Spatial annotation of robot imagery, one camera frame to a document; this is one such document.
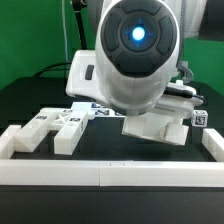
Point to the white tag base sheet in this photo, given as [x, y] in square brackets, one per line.
[95, 109]

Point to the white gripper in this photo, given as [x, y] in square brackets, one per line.
[93, 76]

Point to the white chair back frame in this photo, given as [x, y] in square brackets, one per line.
[69, 125]

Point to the white fence wall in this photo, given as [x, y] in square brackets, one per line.
[111, 173]
[7, 141]
[214, 143]

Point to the small tagged cube right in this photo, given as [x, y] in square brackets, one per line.
[199, 118]

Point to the white left fence wall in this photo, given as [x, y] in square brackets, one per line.
[7, 141]

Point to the white front fence wall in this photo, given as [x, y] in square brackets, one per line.
[111, 173]

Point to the white right fence wall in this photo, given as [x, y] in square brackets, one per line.
[214, 143]

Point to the white chair seat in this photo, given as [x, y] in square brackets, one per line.
[156, 127]

